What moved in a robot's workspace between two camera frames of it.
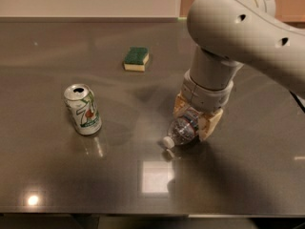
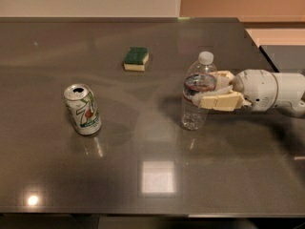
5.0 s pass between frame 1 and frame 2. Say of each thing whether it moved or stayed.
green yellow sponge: stayed
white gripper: moved
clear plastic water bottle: moved
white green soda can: stayed
